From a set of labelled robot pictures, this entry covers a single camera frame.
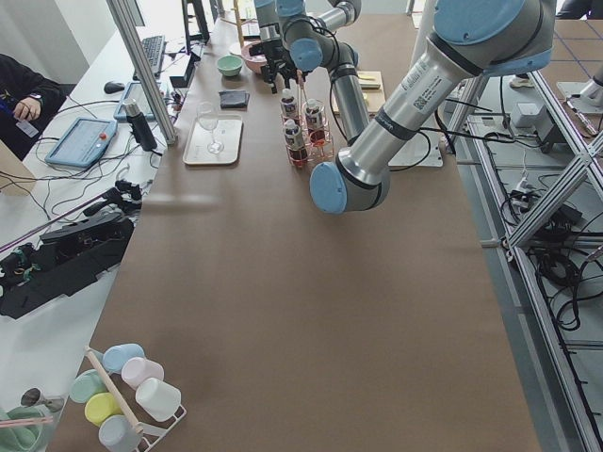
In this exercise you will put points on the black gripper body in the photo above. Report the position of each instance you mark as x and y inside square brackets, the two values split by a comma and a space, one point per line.
[272, 55]

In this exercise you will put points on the tea bottle white cap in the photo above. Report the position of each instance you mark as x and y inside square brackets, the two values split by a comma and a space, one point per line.
[289, 105]

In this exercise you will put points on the copper wire bottle basket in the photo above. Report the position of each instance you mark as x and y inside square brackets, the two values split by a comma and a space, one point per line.
[306, 130]

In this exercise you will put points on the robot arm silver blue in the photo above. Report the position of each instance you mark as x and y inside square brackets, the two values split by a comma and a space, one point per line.
[268, 21]
[468, 39]

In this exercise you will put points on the tea bottle middle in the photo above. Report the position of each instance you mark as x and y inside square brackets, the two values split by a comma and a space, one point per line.
[314, 120]

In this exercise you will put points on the tea bottle front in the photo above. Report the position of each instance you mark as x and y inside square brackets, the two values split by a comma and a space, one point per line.
[295, 143]

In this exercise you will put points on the pink bowl with ice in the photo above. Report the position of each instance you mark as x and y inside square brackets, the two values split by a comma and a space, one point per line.
[253, 63]

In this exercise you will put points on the green bowl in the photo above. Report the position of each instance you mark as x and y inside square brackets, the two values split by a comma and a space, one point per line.
[230, 65]

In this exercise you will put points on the dark grey folded cloth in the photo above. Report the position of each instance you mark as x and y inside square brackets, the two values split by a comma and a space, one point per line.
[234, 99]

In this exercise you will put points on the clear wine glass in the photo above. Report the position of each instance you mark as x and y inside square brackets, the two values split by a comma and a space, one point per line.
[208, 118]

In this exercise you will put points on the wooden cutting board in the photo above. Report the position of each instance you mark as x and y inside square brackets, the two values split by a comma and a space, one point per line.
[368, 89]

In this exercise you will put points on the black keyboard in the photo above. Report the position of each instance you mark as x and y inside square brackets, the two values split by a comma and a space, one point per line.
[153, 48]

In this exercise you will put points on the blue teach pendant far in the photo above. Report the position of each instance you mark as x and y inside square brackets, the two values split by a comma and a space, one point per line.
[133, 91]

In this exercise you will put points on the blue teach pendant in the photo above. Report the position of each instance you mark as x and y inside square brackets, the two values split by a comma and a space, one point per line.
[133, 91]
[83, 144]

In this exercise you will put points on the black thermos bottle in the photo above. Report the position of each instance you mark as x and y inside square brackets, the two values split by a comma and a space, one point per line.
[140, 127]

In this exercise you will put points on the black computer mouse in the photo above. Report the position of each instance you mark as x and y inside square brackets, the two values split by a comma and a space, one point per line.
[112, 87]

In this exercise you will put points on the blue teach pendant near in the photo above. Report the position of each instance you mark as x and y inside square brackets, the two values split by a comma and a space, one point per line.
[83, 144]

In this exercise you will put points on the black equipment case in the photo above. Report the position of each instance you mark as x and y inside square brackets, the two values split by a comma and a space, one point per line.
[66, 261]

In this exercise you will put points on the light blue cup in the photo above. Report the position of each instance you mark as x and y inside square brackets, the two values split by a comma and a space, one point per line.
[114, 358]

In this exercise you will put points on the pink cup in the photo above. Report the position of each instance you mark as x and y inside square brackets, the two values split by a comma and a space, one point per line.
[136, 370]

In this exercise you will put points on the white cup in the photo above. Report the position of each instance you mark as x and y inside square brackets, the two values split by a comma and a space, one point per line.
[158, 398]

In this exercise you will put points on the green cup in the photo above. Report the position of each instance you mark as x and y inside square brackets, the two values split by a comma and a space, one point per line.
[85, 386]

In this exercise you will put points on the yellow cup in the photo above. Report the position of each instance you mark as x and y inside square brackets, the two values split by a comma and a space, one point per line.
[100, 407]

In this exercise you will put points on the grey cup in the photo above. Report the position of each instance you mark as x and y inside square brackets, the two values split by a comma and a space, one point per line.
[117, 435]

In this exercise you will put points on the metal jigger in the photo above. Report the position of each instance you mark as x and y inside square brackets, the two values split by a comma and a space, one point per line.
[34, 397]

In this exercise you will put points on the aluminium frame post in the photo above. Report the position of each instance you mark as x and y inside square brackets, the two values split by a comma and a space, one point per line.
[124, 21]

